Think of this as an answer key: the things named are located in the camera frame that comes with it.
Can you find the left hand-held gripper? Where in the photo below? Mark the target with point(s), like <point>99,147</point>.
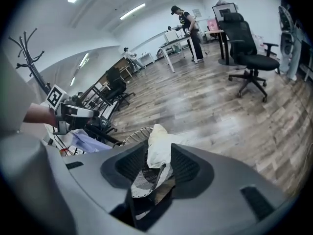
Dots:
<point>57,95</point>

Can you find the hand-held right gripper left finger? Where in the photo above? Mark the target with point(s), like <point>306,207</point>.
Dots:
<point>97,192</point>

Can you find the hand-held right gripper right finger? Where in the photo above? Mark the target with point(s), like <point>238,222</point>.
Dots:
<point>220,199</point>

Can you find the lavender clothes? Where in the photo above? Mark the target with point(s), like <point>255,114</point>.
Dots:
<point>90,143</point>

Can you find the cream clothes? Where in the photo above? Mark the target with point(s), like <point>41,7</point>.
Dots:
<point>159,148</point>

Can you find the black coat rack stand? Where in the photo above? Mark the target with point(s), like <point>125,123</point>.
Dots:
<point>31,57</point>

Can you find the person's left forearm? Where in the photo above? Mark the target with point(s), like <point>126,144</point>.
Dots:
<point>39,115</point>

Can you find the black office chair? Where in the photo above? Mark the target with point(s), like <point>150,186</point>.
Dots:
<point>117,84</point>
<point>242,40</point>

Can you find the white mesh laundry basket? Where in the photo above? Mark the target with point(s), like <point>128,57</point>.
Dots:
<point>144,185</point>

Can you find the white table with dark top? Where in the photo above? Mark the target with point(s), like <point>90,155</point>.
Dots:
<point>171,44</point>

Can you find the white box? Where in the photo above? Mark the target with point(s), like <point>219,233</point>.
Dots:
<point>171,36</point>

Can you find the round table with black base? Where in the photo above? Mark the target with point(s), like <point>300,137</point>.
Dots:
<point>223,50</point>

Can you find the pink box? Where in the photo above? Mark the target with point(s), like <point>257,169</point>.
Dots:
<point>212,24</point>

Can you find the black framed board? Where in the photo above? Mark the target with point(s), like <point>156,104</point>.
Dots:
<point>225,11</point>

